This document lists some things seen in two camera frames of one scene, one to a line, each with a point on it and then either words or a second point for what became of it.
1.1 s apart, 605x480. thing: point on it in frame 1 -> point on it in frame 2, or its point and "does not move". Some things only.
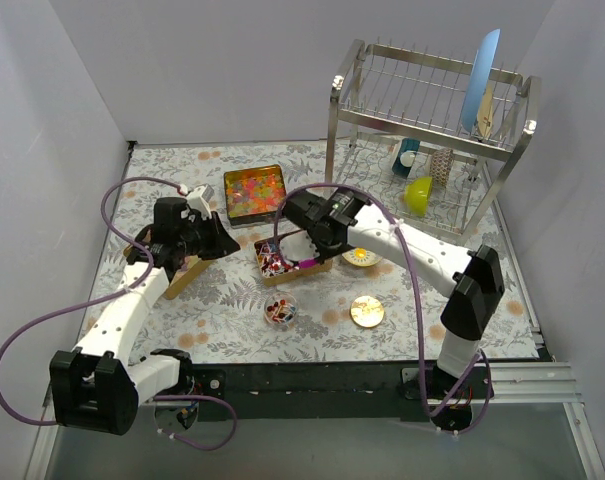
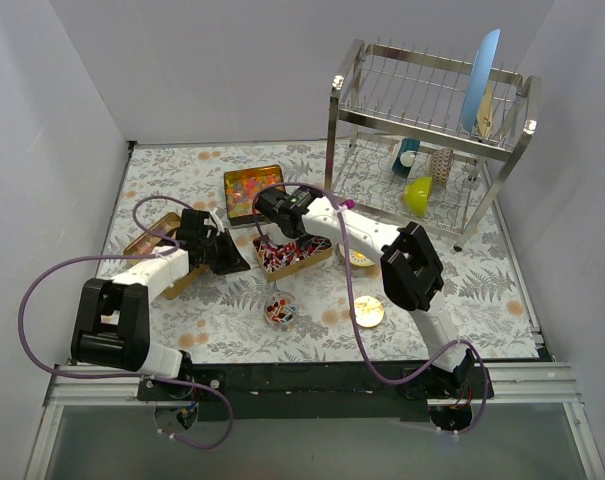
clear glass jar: (281, 310) does not move
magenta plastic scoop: (307, 262) -> (349, 203)
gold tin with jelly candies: (253, 196) does not move
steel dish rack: (431, 136) does not move
